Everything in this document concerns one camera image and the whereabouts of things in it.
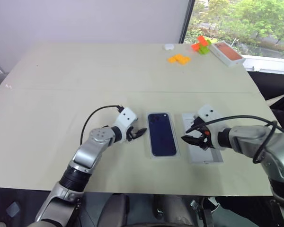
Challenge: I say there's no black furniture beside table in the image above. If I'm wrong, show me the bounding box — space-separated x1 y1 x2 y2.
247 70 284 101

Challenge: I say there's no white phone box lid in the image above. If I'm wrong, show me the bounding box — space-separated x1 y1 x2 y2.
181 113 224 164

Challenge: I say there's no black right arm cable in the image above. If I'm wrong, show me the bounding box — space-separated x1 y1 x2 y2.
186 115 284 164

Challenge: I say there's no dark blue smartphone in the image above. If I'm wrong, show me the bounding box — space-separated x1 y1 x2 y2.
148 113 178 157

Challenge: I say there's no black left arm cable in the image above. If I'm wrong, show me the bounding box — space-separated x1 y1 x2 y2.
80 105 124 145

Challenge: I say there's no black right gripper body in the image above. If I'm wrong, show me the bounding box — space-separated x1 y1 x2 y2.
198 126 215 151

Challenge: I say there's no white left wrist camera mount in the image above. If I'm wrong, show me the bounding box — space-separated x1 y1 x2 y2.
115 107 138 142

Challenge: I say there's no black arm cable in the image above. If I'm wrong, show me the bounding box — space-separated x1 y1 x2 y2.
186 115 284 164
80 105 124 145

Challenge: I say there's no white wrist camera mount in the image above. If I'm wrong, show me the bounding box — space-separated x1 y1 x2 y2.
194 103 222 150
115 107 138 142

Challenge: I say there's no grey rounded robot leg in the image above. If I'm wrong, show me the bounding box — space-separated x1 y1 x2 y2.
101 194 131 227
153 195 195 227

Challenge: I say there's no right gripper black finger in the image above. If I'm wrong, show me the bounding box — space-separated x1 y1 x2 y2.
181 136 203 147
193 115 205 130

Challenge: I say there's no black table clamp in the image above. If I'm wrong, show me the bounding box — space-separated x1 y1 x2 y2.
190 200 215 227

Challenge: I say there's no white window sill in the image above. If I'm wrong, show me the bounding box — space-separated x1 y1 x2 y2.
241 54 284 76

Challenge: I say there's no yellow toy brick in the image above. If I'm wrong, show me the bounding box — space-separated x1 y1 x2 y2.
167 53 183 64
177 55 192 66

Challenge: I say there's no black window frame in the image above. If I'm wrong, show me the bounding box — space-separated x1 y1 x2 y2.
179 0 196 44

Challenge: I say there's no phone box with orange print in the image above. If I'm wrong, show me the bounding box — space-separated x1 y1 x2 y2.
210 42 247 68

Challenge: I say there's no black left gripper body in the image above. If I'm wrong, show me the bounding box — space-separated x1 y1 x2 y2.
127 126 139 142

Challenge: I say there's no grey foot pedal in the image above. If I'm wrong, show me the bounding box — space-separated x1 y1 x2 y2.
6 201 21 218

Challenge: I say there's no green toy brick stack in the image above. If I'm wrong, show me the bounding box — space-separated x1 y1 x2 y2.
198 40 213 55

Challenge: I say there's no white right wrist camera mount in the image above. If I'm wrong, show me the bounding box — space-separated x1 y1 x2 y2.
194 103 222 150

